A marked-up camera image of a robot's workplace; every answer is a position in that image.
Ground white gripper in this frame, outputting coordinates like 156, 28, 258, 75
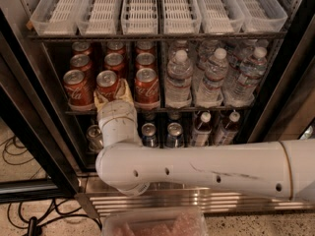
94, 79, 142, 147

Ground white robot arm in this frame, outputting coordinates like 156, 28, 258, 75
94, 83, 315, 203

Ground second row middle coke can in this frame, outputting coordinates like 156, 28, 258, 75
103, 53, 126, 78

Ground second row coke can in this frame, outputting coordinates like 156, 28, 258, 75
103, 53, 126, 78
135, 52, 156, 70
69, 53, 97, 93

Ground silver can bottom left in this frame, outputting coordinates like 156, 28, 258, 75
86, 125, 103, 150

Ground second row left coke can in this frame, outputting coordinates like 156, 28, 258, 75
69, 53, 97, 93

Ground second row right coke can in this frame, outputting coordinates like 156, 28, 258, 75
135, 52, 156, 70

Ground blue can bottom left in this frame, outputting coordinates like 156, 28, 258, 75
141, 123, 158, 148

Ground blue can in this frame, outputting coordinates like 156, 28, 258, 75
165, 122, 184, 148
141, 123, 158, 148

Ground blue can bottom right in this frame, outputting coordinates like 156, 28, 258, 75
165, 122, 184, 148

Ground stainless steel fridge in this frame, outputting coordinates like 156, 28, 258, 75
0, 0, 314, 218

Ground fridge glass door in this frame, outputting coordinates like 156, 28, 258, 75
245, 17, 315, 143

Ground front left water bottle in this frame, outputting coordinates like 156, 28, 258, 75
165, 50, 193, 102

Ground water bottle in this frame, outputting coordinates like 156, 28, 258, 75
228, 47, 267, 101
165, 50, 193, 102
197, 48, 228, 102

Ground brown drink bottle left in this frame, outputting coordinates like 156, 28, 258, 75
190, 111, 212, 147

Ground brown drink bottle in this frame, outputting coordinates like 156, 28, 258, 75
190, 111, 212, 147
213, 111, 240, 146

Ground front middle water bottle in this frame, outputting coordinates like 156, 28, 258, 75
197, 48, 228, 102

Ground brown drink bottle right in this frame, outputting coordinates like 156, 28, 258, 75
213, 111, 240, 146

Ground front right water bottle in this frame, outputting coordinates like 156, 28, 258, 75
228, 47, 267, 101

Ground clear plastic food container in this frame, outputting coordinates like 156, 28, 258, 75
101, 206, 209, 236

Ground black floor cables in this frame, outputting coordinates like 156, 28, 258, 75
0, 135, 102, 236

